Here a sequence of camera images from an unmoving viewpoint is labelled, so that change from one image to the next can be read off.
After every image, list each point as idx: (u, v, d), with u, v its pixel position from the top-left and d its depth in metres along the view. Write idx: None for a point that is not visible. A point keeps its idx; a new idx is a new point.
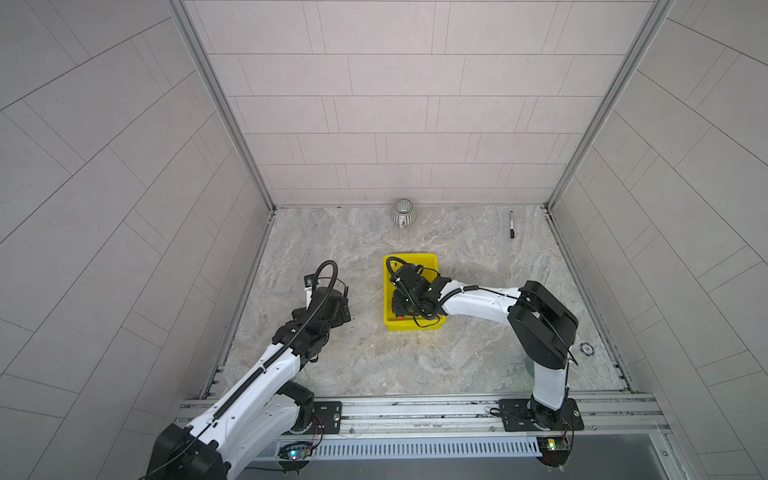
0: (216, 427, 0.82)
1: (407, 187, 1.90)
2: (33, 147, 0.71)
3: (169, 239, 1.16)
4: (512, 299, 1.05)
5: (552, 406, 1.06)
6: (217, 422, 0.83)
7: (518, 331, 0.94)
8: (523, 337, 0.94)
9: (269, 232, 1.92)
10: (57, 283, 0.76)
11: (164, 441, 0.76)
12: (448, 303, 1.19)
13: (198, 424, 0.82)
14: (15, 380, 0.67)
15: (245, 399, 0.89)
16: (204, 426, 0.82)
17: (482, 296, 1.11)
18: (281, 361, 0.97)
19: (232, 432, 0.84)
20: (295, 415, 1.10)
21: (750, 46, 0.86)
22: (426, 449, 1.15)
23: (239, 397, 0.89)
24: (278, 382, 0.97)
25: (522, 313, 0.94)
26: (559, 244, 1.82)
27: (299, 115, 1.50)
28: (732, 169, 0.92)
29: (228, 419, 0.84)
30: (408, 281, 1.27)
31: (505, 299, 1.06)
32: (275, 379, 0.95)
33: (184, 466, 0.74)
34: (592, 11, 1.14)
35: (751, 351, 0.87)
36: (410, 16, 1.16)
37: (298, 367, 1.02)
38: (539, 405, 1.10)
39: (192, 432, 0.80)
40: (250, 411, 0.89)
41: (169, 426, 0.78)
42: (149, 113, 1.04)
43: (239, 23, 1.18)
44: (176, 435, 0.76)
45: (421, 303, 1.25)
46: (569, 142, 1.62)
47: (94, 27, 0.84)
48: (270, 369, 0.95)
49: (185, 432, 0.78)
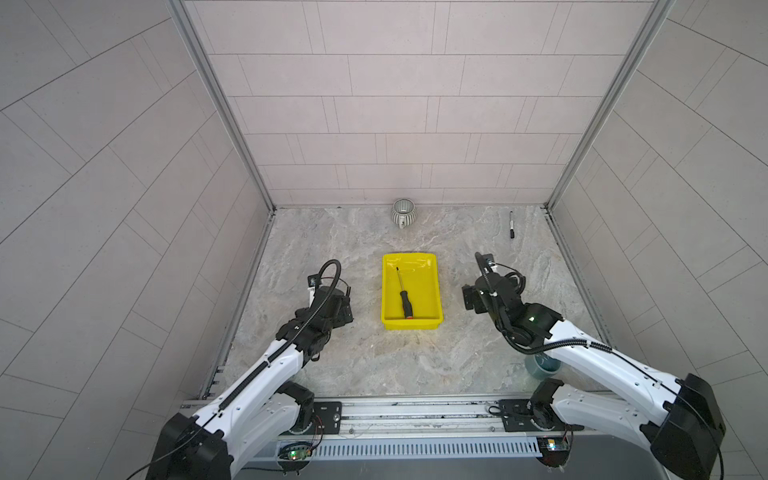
0: (221, 418, 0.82)
1: (407, 187, 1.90)
2: (33, 148, 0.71)
3: (170, 239, 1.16)
4: (667, 393, 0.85)
5: (564, 419, 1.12)
6: (223, 413, 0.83)
7: (668, 433, 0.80)
8: (672, 445, 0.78)
9: (269, 232, 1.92)
10: (58, 283, 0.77)
11: (168, 431, 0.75)
12: (562, 350, 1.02)
13: (203, 414, 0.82)
14: (15, 380, 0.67)
15: (250, 392, 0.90)
16: (210, 415, 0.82)
17: (627, 374, 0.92)
18: (284, 356, 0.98)
19: (237, 424, 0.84)
20: (295, 415, 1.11)
21: (751, 46, 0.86)
22: (426, 449, 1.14)
23: (244, 389, 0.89)
24: (282, 379, 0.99)
25: (686, 422, 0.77)
26: (559, 244, 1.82)
27: (300, 116, 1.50)
28: (732, 169, 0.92)
29: (234, 411, 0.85)
30: (503, 299, 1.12)
31: (658, 390, 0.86)
32: (278, 374, 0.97)
33: (188, 456, 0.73)
34: (592, 11, 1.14)
35: (752, 351, 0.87)
36: (410, 16, 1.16)
37: (301, 364, 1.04)
38: (539, 400, 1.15)
39: (197, 421, 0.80)
40: (253, 405, 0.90)
41: (173, 418, 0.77)
42: (149, 114, 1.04)
43: (239, 24, 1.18)
44: (181, 426, 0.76)
45: (513, 329, 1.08)
46: (569, 142, 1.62)
47: (94, 28, 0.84)
48: (273, 365, 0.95)
49: (190, 422, 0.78)
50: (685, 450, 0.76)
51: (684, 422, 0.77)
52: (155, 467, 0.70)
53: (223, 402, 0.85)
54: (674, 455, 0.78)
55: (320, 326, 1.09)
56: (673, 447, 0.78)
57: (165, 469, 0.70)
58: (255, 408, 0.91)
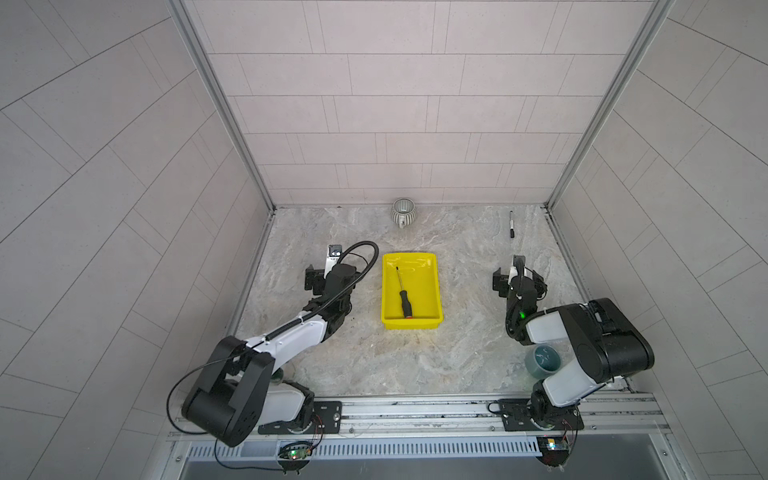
0: (268, 344, 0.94)
1: (407, 187, 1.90)
2: (33, 147, 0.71)
3: (170, 239, 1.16)
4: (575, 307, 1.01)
5: (553, 402, 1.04)
6: (268, 342, 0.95)
7: (570, 331, 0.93)
8: (574, 337, 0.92)
9: (269, 231, 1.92)
10: (57, 283, 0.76)
11: (219, 351, 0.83)
12: (533, 330, 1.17)
13: (251, 340, 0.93)
14: (15, 380, 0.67)
15: (290, 334, 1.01)
16: (258, 342, 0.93)
17: (549, 315, 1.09)
18: (312, 320, 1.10)
19: (277, 355, 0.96)
20: (298, 406, 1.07)
21: (751, 46, 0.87)
22: (426, 449, 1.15)
23: (286, 331, 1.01)
24: (306, 342, 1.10)
25: (577, 315, 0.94)
26: (559, 244, 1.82)
27: (299, 115, 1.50)
28: (732, 169, 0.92)
29: (278, 341, 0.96)
30: (523, 301, 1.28)
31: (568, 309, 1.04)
32: (310, 332, 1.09)
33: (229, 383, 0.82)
34: (591, 12, 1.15)
35: (752, 351, 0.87)
36: (410, 16, 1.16)
37: (320, 340, 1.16)
38: (539, 389, 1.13)
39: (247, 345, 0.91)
40: (289, 349, 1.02)
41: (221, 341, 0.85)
42: (149, 114, 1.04)
43: (239, 24, 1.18)
44: (231, 346, 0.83)
45: (516, 321, 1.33)
46: (569, 142, 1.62)
47: (93, 27, 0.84)
48: (307, 322, 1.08)
49: (239, 344, 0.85)
50: (580, 339, 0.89)
51: (573, 314, 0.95)
52: (202, 383, 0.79)
53: (270, 332, 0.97)
54: (581, 348, 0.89)
55: (337, 306, 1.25)
56: (576, 340, 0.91)
57: (209, 386, 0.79)
58: (288, 351, 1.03)
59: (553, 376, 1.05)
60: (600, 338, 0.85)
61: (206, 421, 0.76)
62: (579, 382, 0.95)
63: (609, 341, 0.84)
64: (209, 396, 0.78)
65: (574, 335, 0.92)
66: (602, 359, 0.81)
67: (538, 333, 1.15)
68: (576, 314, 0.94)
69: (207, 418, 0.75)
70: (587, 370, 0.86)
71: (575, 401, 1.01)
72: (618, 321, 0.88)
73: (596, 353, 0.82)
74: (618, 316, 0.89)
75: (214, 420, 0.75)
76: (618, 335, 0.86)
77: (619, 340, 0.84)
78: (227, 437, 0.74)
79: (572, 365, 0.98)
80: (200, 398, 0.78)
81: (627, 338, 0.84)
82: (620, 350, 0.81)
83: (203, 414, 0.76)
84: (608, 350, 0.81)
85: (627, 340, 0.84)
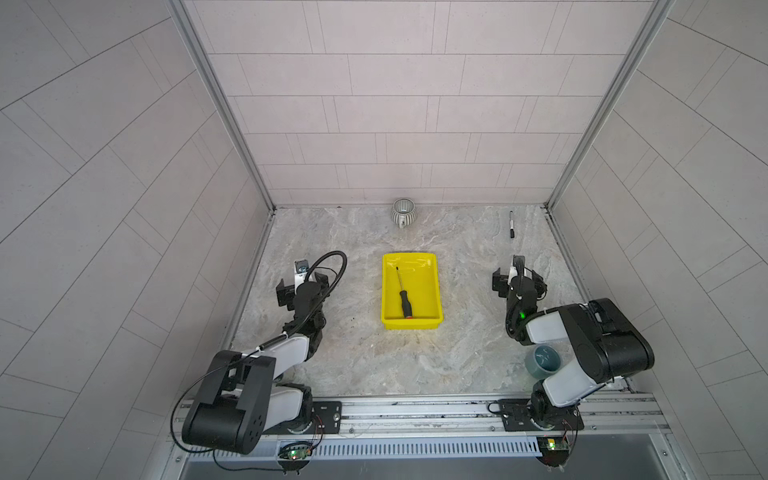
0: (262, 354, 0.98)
1: (407, 187, 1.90)
2: (33, 147, 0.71)
3: (170, 239, 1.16)
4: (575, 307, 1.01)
5: (553, 402, 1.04)
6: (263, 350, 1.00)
7: (570, 331, 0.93)
8: (573, 337, 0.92)
9: (269, 232, 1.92)
10: (57, 283, 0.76)
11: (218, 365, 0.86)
12: (533, 329, 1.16)
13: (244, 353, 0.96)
14: (15, 381, 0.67)
15: (282, 347, 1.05)
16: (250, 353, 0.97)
17: (550, 315, 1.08)
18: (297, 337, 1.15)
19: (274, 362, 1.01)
20: (299, 403, 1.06)
21: (750, 46, 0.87)
22: (426, 449, 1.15)
23: (277, 341, 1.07)
24: (293, 356, 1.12)
25: (576, 314, 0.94)
26: (559, 244, 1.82)
27: (299, 115, 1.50)
28: (732, 170, 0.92)
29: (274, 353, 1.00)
30: (522, 300, 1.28)
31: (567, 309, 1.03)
32: (297, 347, 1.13)
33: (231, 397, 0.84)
34: (592, 11, 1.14)
35: (752, 351, 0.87)
36: (410, 16, 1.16)
37: (305, 355, 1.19)
38: (539, 390, 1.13)
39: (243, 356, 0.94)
40: (282, 360, 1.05)
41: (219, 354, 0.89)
42: (150, 114, 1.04)
43: (239, 24, 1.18)
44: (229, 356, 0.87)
45: (516, 322, 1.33)
46: (569, 142, 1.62)
47: (94, 27, 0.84)
48: (293, 338, 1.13)
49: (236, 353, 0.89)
50: (579, 339, 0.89)
51: (572, 314, 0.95)
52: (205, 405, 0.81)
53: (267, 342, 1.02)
54: (581, 348, 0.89)
55: (312, 325, 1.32)
56: (576, 340, 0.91)
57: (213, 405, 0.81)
58: (282, 362, 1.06)
59: (553, 377, 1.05)
60: (599, 340, 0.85)
61: (217, 431, 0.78)
62: (579, 382, 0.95)
63: (608, 341, 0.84)
64: (215, 414, 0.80)
65: (574, 335, 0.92)
66: (602, 359, 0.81)
67: (538, 333, 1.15)
68: (575, 313, 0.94)
69: (217, 426, 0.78)
70: (587, 370, 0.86)
71: (576, 401, 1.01)
72: (618, 321, 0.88)
73: (596, 354, 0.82)
74: (617, 316, 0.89)
75: (224, 434, 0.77)
76: (618, 335, 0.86)
77: (619, 340, 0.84)
78: (239, 443, 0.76)
79: (573, 365, 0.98)
80: (209, 411, 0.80)
81: (627, 339, 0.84)
82: (619, 351, 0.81)
83: (213, 424, 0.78)
84: (609, 350, 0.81)
85: (627, 340, 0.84)
